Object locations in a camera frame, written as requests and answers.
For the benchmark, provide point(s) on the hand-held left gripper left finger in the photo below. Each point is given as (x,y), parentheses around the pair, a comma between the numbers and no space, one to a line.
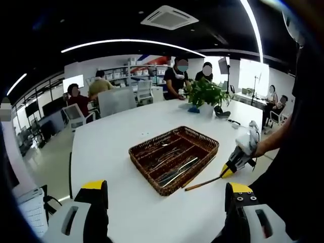
(76,222)

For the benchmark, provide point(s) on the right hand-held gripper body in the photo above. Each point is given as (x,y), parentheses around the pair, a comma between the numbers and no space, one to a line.
(246,143)

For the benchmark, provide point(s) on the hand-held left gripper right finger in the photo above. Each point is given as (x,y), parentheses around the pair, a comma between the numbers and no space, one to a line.
(253,222)

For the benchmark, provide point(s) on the brown wicker storage slots tray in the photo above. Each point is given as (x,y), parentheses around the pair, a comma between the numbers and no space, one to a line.
(200,141)

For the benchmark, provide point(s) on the silver table knife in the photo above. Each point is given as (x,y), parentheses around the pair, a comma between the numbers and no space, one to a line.
(172,178)
(188,164)

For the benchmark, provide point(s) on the silver fork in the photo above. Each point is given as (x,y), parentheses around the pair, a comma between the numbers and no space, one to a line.
(174,155)
(164,160)

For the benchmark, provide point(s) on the silver spoon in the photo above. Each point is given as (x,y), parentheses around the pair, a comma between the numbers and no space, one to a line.
(165,145)
(158,149)

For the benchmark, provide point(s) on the white storage shelf rack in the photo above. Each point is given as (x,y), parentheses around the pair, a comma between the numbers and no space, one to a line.
(119,74)

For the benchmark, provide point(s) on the small white device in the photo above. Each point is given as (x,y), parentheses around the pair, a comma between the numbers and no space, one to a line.
(235,125)

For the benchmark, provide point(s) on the black laptop stand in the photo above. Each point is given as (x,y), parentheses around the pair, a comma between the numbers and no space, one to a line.
(48,202)

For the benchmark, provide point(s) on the black curved object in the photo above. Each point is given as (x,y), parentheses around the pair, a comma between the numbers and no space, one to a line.
(222,114)

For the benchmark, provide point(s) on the white laptop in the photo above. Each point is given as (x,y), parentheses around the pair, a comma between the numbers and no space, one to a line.
(33,215)

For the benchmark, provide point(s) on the person's black clothing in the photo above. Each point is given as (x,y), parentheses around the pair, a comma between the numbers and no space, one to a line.
(298,189)

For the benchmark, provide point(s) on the blue cloth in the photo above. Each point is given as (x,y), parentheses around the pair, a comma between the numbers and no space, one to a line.
(193,109)

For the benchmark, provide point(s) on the green plant in white pot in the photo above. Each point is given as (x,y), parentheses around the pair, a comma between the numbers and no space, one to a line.
(205,93)

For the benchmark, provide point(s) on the black panel on tripod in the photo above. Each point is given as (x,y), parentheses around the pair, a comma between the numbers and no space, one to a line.
(223,64)

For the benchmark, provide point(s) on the small white cabinet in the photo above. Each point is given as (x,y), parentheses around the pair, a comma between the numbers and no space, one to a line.
(157,95)

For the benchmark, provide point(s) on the white office chair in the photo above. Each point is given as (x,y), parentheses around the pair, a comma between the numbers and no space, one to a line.
(73,115)
(144,89)

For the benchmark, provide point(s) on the long ceiling light strip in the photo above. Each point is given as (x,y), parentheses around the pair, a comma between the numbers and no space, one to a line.
(255,25)

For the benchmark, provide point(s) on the black desk monitors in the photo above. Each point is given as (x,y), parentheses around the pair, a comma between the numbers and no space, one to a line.
(53,106)

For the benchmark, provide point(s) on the black screen on stand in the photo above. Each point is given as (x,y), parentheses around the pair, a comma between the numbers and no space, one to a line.
(31,108)

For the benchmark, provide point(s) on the grey mesh office chair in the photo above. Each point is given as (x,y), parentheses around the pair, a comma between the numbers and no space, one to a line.
(116,102)

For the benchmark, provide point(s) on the white ceiling air conditioner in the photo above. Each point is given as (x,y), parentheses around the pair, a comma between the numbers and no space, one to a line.
(169,17)

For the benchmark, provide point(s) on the short ceiling light strip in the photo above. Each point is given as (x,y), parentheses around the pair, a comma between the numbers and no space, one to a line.
(17,83)

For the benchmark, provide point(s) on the curved ceiling light strip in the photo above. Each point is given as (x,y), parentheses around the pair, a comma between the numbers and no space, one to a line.
(126,40)

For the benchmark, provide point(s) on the bright white wall display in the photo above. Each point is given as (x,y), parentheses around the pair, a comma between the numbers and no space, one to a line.
(73,82)

